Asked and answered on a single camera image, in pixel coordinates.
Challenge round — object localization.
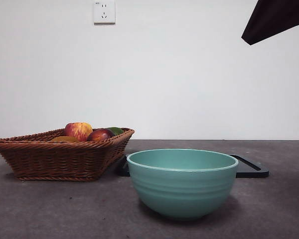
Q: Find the dark red plum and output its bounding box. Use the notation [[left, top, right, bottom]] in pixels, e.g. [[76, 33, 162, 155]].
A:
[[87, 128, 115, 142]]

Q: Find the teal bowl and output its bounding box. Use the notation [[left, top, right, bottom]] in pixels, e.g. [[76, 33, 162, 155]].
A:
[[126, 148, 239, 222]]

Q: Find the black rectangular tray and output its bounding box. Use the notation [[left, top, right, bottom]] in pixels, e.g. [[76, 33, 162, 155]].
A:
[[118, 153, 270, 178]]

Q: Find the brown wicker basket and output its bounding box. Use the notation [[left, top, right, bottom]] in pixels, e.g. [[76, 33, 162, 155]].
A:
[[0, 127, 135, 182]]

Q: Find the green avocado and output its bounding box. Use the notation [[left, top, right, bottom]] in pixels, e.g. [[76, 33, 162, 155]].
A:
[[107, 126, 125, 136]]

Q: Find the red yellow apple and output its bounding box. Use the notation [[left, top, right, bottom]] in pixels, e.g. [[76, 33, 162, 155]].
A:
[[64, 121, 93, 142]]

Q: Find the brown kiwi fruit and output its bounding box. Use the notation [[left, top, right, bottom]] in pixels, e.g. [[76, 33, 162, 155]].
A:
[[51, 135, 79, 143]]

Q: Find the white wall socket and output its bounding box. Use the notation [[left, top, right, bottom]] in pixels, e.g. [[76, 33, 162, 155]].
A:
[[93, 0, 116, 25]]

